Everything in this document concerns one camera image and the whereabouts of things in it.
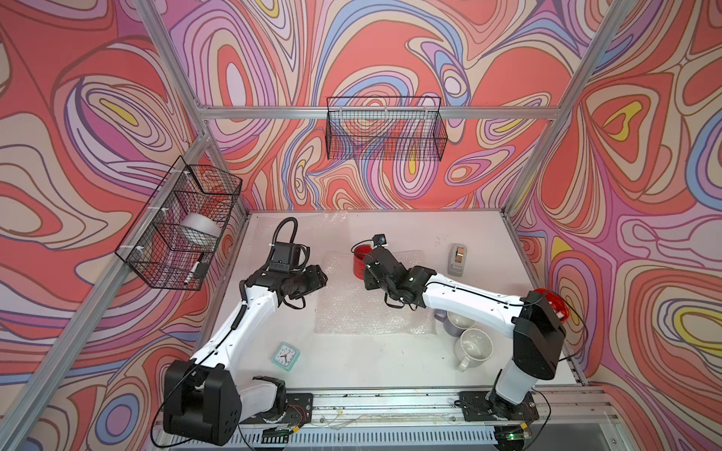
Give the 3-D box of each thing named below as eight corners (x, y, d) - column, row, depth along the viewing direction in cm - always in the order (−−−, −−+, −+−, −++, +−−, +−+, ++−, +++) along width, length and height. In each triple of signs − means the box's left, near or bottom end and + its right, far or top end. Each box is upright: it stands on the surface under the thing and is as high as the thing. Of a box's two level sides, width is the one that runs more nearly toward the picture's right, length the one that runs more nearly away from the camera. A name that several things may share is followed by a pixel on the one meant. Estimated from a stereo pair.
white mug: (455, 374, 80) (463, 366, 74) (448, 338, 87) (455, 328, 80) (489, 374, 80) (500, 366, 74) (479, 338, 87) (488, 328, 80)
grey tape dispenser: (446, 274, 102) (449, 267, 98) (448, 249, 109) (451, 241, 106) (463, 278, 101) (467, 271, 97) (464, 252, 108) (468, 245, 105)
